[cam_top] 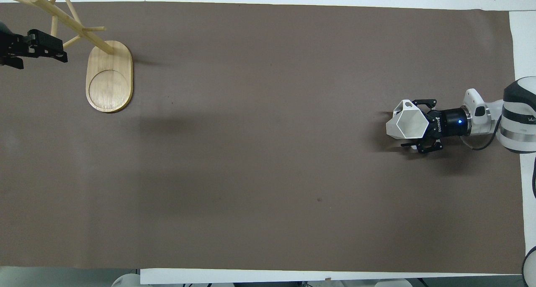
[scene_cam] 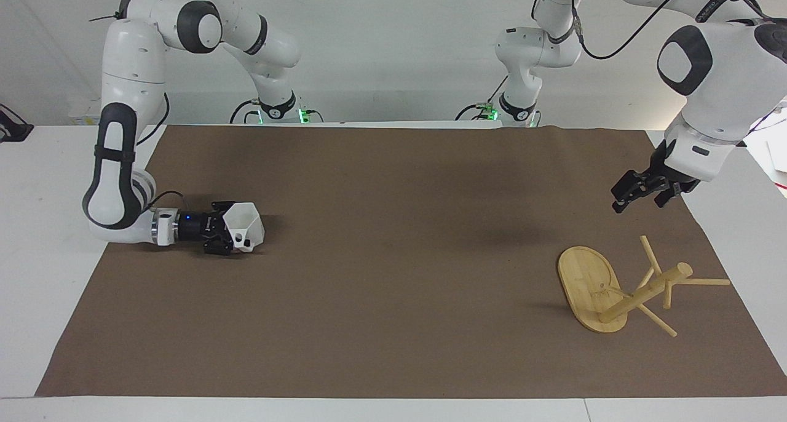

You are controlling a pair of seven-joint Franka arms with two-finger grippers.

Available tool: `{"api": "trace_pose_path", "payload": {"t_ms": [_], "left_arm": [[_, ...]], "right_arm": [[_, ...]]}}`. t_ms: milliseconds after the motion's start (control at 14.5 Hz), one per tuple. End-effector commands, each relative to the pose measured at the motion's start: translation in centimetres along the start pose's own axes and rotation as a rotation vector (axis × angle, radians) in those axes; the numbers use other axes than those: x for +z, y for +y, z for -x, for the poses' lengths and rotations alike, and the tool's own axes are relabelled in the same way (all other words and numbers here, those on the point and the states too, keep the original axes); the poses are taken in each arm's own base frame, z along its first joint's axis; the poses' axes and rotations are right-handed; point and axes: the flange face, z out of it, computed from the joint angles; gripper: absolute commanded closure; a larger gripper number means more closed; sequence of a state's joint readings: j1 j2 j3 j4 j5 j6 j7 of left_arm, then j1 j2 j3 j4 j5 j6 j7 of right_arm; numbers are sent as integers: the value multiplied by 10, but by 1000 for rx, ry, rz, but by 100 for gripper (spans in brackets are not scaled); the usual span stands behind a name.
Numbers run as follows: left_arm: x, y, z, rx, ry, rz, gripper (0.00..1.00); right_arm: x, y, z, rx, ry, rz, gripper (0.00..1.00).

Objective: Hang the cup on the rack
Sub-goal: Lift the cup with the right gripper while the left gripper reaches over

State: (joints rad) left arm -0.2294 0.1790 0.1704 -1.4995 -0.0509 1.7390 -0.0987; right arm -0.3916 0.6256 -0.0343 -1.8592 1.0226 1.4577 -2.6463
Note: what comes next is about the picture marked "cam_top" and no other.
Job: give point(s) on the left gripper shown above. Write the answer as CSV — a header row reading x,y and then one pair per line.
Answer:
x,y
10,46

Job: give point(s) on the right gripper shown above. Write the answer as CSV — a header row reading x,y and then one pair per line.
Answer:
x,y
452,122

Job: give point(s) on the white hexagonal cup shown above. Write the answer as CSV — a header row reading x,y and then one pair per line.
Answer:
x,y
408,123

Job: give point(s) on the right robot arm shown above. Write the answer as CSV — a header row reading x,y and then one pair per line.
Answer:
x,y
517,119

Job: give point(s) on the wooden cup rack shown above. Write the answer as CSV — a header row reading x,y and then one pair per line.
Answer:
x,y
109,78

